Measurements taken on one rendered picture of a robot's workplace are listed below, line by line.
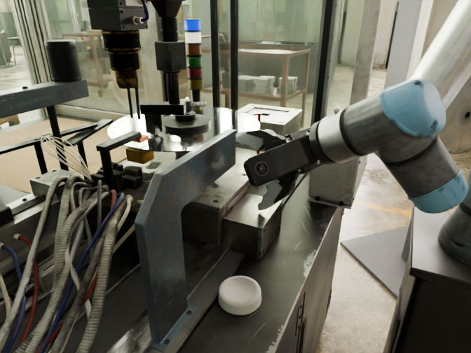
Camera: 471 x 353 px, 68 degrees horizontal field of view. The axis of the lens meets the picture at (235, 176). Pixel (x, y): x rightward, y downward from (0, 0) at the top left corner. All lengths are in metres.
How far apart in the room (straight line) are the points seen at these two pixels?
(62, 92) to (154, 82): 0.63
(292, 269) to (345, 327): 0.98
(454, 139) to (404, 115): 1.22
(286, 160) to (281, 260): 0.22
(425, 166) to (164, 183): 0.34
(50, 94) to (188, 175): 0.40
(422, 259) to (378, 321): 0.95
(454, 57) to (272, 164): 0.31
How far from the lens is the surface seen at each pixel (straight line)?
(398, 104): 0.47
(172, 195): 0.45
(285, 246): 0.72
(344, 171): 0.84
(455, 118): 1.64
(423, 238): 0.83
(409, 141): 0.49
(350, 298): 1.75
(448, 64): 0.63
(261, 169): 0.52
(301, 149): 0.55
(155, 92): 1.39
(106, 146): 0.60
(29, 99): 0.76
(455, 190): 0.55
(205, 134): 0.71
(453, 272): 0.76
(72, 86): 0.82
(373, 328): 1.66
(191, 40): 1.04
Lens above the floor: 1.17
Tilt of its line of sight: 25 degrees down
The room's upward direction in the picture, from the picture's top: straight up
